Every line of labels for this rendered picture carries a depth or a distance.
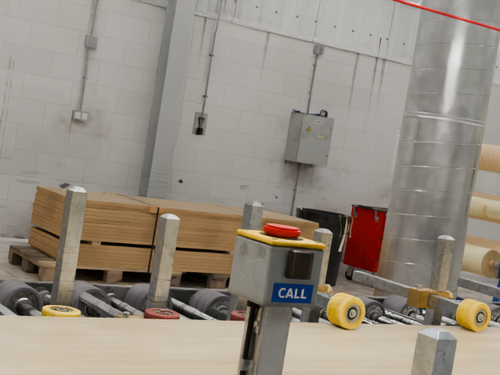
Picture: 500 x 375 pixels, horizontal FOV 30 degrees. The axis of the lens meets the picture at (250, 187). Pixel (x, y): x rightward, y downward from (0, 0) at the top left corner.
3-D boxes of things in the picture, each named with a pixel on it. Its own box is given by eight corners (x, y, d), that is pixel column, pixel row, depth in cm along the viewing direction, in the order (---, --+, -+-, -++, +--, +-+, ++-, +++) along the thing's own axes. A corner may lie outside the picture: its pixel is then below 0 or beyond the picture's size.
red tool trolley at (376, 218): (417, 289, 996) (430, 214, 992) (369, 288, 948) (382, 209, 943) (384, 280, 1033) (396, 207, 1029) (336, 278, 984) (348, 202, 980)
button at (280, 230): (306, 246, 99) (309, 231, 99) (275, 244, 97) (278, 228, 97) (284, 239, 102) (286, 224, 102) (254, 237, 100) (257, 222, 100)
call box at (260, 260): (315, 315, 99) (327, 243, 99) (261, 314, 95) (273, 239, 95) (277, 300, 105) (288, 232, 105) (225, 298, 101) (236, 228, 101)
